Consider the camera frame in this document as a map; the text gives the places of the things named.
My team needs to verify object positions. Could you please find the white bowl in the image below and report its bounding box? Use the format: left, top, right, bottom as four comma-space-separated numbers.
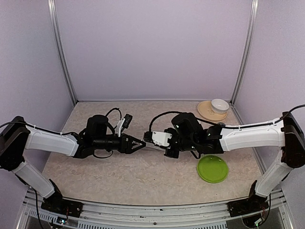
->
211, 99, 229, 114

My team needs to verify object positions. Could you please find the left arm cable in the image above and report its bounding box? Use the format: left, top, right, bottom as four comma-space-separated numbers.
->
0, 107, 124, 159

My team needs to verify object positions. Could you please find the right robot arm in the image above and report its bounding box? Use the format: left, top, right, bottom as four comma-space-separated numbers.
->
153, 112, 305, 212

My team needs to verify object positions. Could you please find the right aluminium frame post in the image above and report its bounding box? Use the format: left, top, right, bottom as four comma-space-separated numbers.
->
230, 0, 259, 106

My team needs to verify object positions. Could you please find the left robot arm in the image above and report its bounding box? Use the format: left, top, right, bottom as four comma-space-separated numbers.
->
0, 114, 146, 212

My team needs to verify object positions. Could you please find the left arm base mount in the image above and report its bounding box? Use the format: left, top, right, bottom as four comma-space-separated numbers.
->
41, 179, 83, 218

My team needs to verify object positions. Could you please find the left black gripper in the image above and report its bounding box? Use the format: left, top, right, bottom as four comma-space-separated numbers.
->
94, 133, 146, 154

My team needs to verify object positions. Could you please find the green plate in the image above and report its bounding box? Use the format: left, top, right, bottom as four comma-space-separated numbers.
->
197, 155, 229, 184

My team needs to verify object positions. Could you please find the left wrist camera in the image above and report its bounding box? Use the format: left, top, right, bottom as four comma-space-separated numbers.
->
115, 114, 133, 137

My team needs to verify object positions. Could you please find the clear plastic pill organizer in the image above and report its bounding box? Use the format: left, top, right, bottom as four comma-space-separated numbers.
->
145, 143, 167, 151

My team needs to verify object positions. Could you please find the round wooden plate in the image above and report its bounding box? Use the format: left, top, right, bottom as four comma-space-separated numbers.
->
197, 101, 228, 121

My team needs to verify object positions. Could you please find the left aluminium frame post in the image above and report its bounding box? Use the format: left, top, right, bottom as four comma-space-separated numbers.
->
48, 0, 78, 106

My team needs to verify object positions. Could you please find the orange pill bottle grey cap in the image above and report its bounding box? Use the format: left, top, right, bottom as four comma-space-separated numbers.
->
217, 122, 226, 126

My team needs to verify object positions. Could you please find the aluminium frame post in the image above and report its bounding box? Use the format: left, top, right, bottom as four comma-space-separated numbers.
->
230, 0, 259, 106
48, 0, 78, 106

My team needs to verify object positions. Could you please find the front aluminium rail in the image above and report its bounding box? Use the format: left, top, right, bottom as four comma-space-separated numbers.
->
16, 188, 296, 229

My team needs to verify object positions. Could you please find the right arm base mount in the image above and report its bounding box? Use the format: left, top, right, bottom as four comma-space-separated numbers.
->
227, 180, 270, 217

